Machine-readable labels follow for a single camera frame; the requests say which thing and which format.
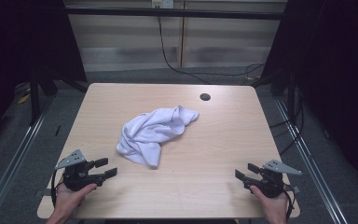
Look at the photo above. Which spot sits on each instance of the metal floor rail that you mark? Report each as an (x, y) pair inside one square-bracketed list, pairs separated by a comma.
[(310, 161), (15, 155)]

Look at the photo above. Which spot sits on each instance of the black curtain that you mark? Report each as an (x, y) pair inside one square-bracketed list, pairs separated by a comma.
[(335, 77), (21, 46)]

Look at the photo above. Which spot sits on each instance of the yellow floor item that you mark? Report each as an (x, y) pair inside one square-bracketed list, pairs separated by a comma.
[(23, 99)]

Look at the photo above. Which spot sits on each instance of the person's left hand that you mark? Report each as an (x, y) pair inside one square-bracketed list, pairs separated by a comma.
[(68, 200)]

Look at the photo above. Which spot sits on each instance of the black metal stand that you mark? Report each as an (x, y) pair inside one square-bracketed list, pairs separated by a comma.
[(34, 99)]

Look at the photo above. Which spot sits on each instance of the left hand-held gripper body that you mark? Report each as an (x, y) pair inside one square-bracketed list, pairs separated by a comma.
[(76, 179)]

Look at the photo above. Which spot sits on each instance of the grey table bracket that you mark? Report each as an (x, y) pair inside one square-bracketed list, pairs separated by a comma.
[(294, 188)]

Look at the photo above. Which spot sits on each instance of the white wall socket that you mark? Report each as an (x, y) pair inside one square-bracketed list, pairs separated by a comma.
[(162, 3)]

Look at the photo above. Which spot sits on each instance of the person's right hand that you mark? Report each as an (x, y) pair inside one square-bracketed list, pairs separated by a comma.
[(272, 205)]

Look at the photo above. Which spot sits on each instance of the black horizontal bar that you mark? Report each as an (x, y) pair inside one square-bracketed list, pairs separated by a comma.
[(174, 13)]

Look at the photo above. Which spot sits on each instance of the white printed towel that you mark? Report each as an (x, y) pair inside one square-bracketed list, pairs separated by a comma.
[(149, 137)]

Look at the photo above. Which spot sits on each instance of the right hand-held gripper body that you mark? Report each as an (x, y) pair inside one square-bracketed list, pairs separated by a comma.
[(272, 183)]

